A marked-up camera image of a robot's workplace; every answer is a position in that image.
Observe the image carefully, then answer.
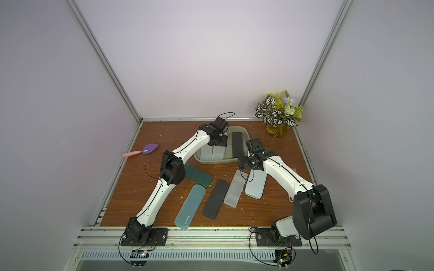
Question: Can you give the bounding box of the frosted white case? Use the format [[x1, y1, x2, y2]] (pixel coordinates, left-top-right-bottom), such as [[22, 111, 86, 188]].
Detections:
[[200, 145, 213, 161], [212, 146, 226, 160], [224, 170, 248, 208]]

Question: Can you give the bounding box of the black pencil case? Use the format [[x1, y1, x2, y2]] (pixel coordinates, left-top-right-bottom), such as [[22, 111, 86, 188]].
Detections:
[[202, 179, 230, 220], [232, 132, 244, 159]]

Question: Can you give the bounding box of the teal translucent pencil case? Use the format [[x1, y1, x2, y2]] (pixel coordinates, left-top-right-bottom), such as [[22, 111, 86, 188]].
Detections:
[[174, 185, 206, 230]]

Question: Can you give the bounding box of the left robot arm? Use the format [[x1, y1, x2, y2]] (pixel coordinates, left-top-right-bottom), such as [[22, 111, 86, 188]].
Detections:
[[121, 117, 228, 246]]

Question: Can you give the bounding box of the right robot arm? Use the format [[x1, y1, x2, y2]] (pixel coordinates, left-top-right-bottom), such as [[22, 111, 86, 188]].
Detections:
[[238, 150, 337, 240]]

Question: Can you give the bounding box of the grey-green plastic storage box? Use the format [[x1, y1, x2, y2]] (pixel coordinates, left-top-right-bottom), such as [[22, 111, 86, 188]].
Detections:
[[194, 126, 250, 165]]

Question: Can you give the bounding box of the light blue pencil case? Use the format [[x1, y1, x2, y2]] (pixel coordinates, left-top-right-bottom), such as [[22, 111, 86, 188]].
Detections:
[[244, 170, 267, 200]]

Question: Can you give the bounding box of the dark green pencil case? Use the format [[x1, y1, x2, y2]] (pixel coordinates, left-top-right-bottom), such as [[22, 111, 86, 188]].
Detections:
[[184, 163, 213, 188]]

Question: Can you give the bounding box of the artificial plant in amber vase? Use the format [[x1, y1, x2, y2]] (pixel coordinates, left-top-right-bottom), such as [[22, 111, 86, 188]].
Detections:
[[255, 90, 304, 138]]

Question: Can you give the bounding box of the purple and pink toy shovel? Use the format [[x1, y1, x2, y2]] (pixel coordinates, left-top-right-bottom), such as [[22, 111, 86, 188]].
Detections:
[[122, 143, 159, 158]]

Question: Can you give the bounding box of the right circuit board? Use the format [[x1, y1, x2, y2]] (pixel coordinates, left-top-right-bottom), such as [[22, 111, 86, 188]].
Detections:
[[274, 247, 296, 268]]

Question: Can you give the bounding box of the circuit board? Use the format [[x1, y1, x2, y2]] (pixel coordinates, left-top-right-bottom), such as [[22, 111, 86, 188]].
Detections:
[[130, 250, 150, 268], [274, 247, 296, 268]]

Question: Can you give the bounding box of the left circuit board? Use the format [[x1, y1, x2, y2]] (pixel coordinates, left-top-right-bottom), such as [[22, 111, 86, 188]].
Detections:
[[130, 250, 150, 268]]

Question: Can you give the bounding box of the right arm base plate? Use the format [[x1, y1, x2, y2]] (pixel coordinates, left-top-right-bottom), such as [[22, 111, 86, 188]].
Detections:
[[251, 227, 302, 247]]

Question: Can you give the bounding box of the right base cable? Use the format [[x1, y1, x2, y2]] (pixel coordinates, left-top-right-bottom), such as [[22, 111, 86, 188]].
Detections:
[[247, 225, 296, 268]]

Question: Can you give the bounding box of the base cable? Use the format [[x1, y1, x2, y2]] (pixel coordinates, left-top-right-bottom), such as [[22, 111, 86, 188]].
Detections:
[[118, 230, 157, 268], [247, 225, 296, 268]]

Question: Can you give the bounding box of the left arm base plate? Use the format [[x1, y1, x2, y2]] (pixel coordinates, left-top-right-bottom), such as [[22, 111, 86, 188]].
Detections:
[[120, 228, 168, 247]]

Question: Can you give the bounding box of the left base cable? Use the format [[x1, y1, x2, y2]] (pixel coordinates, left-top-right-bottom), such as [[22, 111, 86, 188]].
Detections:
[[118, 230, 157, 268]]

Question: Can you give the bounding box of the aluminium front rail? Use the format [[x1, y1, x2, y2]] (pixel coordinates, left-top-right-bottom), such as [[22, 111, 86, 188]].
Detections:
[[73, 227, 351, 250]]

